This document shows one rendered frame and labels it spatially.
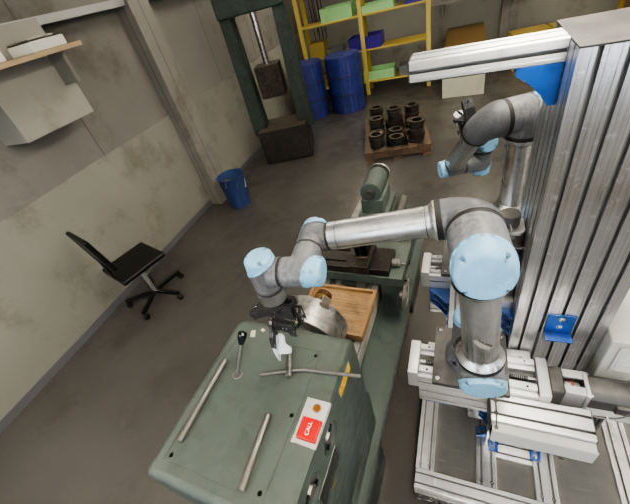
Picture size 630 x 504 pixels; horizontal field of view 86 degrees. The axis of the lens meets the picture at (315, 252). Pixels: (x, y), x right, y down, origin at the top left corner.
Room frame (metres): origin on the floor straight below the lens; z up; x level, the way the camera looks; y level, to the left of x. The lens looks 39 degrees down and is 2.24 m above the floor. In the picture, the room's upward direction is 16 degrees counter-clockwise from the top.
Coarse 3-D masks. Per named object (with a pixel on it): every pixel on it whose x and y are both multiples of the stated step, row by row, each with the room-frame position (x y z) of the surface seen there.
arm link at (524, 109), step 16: (528, 96) 0.97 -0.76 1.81; (512, 112) 0.95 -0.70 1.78; (528, 112) 0.94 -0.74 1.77; (512, 128) 0.94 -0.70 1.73; (528, 128) 0.93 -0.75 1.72; (512, 144) 0.97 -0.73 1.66; (528, 144) 0.94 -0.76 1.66; (512, 160) 0.97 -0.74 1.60; (528, 160) 0.94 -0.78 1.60; (512, 176) 0.96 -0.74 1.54; (512, 192) 0.95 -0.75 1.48
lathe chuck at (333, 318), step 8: (296, 296) 1.00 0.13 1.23; (304, 296) 0.99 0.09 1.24; (304, 304) 0.94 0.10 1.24; (312, 304) 0.94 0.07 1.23; (312, 312) 0.90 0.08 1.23; (320, 312) 0.90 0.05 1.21; (328, 312) 0.90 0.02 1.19; (336, 312) 0.91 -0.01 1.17; (320, 320) 0.87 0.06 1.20; (328, 320) 0.87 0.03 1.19; (336, 320) 0.88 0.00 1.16; (344, 320) 0.91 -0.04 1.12; (336, 328) 0.86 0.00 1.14; (344, 328) 0.88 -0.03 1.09; (344, 336) 0.87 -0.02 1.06
